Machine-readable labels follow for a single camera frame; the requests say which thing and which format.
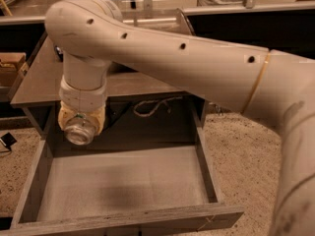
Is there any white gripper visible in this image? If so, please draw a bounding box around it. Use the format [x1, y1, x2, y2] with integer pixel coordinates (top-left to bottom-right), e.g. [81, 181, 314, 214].
[58, 78, 107, 136]

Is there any white green 7up can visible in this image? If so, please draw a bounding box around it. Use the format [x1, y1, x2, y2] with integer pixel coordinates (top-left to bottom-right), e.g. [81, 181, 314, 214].
[64, 115, 97, 146]

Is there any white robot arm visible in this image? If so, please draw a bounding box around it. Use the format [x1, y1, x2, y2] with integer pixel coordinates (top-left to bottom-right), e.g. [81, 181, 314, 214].
[44, 0, 315, 236]

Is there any grey counter cabinet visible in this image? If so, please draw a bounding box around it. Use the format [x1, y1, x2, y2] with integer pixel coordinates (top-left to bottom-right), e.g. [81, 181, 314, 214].
[12, 36, 207, 157]

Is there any open grey top drawer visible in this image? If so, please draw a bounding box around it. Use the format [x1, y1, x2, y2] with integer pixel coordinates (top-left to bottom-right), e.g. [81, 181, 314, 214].
[1, 125, 243, 236]

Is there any black floor device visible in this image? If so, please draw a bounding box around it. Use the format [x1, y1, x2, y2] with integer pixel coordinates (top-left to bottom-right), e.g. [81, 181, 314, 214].
[0, 133, 17, 150]

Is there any cardboard box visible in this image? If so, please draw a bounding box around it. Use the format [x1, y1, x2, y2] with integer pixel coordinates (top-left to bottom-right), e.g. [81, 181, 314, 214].
[0, 52, 29, 87]

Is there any braided grey rope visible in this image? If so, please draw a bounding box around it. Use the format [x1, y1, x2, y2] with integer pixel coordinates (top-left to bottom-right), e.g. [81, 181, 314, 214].
[132, 95, 184, 118]

